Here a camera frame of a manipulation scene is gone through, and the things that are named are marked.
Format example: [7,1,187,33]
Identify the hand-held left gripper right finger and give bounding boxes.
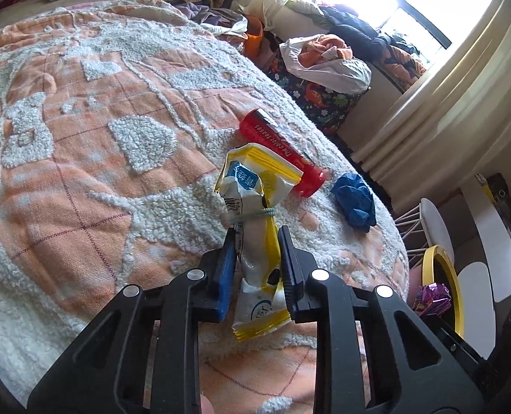
[277,225,484,414]

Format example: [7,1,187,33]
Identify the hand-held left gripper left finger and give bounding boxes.
[27,226,238,414]

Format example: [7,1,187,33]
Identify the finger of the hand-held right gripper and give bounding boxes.
[430,316,504,391]

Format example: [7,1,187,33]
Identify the purple foil wrapper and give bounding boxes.
[412,282,452,316]

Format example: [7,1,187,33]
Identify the yellow rimmed black bin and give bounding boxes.
[419,245,465,339]

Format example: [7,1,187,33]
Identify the yellow white snack packet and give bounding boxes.
[214,142,304,343]

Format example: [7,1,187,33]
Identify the white rounded cabinet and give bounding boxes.
[457,263,498,356]

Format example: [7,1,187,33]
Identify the white desk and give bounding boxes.
[461,176,511,303]

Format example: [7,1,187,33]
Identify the red cylindrical tube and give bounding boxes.
[239,109,328,198]

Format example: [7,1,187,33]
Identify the dark camouflage bag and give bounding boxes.
[486,172,511,242]

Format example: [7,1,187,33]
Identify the dinosaur print storage bag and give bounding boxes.
[266,58,364,134]

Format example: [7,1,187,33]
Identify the orange white tufted blanket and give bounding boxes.
[0,0,410,414]

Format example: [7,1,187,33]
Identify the white plastic bag of clothes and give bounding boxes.
[280,33,372,95]

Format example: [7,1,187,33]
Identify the orange bag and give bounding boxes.
[243,15,265,59]

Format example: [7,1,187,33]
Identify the clothes on windowsill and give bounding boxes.
[287,0,429,80]

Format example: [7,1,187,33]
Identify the lavender garment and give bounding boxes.
[180,2,239,27]

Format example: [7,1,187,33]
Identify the white wire leg stool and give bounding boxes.
[395,198,454,264]

